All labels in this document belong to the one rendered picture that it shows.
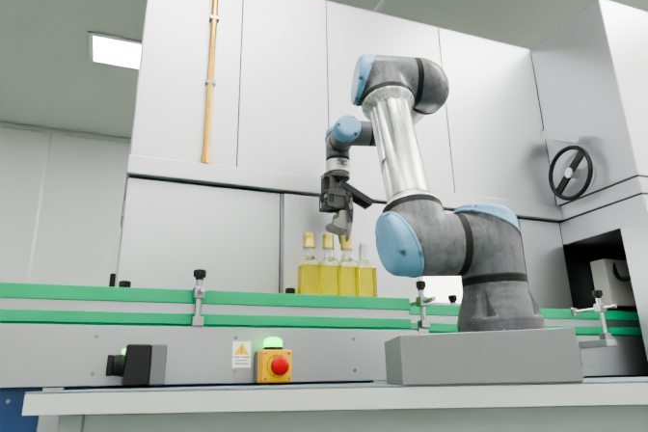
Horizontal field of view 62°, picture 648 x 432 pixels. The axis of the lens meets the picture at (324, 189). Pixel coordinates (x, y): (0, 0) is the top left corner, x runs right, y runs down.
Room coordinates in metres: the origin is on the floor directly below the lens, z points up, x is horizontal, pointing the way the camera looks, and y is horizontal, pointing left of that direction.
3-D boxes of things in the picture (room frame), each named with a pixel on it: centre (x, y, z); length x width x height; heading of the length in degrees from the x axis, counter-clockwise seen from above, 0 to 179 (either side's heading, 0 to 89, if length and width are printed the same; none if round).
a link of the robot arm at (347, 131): (1.47, -0.08, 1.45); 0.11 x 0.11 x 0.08; 11
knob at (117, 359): (1.17, 0.44, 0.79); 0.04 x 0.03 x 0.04; 22
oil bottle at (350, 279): (1.57, -0.06, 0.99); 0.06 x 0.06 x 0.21; 22
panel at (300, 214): (1.81, -0.29, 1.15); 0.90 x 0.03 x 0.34; 112
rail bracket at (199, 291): (1.25, 0.29, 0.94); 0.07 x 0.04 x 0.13; 22
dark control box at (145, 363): (1.19, 0.38, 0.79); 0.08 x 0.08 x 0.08; 22
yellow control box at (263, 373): (1.29, 0.12, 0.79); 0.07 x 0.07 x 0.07; 22
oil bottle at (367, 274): (1.60, -0.12, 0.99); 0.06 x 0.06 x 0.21; 21
